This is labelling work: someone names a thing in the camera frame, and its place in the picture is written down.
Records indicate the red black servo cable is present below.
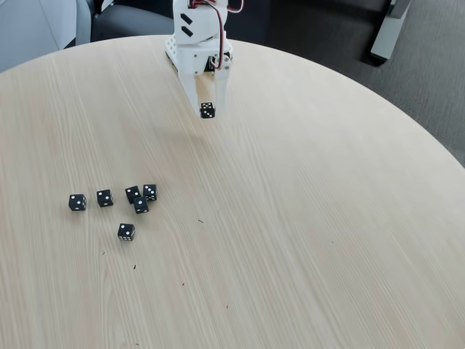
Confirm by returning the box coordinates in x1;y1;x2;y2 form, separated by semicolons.
187;0;225;70
223;0;245;16

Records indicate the black die showing two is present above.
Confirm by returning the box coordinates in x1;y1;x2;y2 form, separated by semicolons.
68;193;87;212
117;222;137;242

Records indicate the dark office chair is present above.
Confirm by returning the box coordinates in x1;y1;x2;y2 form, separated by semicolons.
74;0;175;47

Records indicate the dark upholstered bench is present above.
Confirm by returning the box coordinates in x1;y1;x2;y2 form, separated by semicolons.
227;0;387;67

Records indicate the grey desk leg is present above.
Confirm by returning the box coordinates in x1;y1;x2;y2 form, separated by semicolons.
370;0;412;61

